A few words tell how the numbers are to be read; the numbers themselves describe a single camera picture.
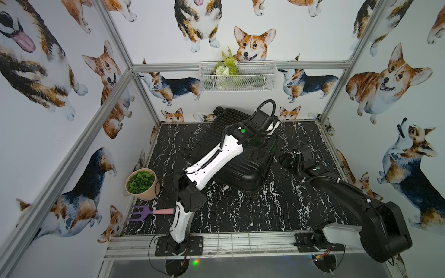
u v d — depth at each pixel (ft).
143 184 2.67
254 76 3.03
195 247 2.41
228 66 2.73
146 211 2.74
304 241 2.41
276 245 2.48
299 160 2.17
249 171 2.44
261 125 1.89
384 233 1.30
